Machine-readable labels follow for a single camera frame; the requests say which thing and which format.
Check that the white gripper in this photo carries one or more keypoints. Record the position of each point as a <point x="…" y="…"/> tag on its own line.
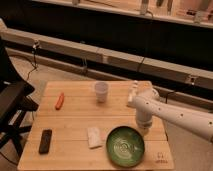
<point x="144" y="122"/>

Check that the green ceramic bowl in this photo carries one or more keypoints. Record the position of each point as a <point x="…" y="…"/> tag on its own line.
<point x="125" y="146"/>

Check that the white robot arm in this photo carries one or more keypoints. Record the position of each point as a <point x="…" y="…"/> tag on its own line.
<point x="147" y="105"/>

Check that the clear plastic cup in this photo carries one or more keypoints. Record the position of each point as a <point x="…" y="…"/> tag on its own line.
<point x="101" y="91"/>

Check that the white folded cloth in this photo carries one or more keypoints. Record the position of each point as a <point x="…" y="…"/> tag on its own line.
<point x="94" y="137"/>

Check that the orange carrot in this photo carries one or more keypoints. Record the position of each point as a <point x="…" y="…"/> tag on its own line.
<point x="59" y="102"/>

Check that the black remote control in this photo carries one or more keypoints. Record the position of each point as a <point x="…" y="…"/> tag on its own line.
<point x="45" y="141"/>

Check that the black office chair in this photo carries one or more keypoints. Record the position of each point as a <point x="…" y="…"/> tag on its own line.
<point x="14" y="102"/>

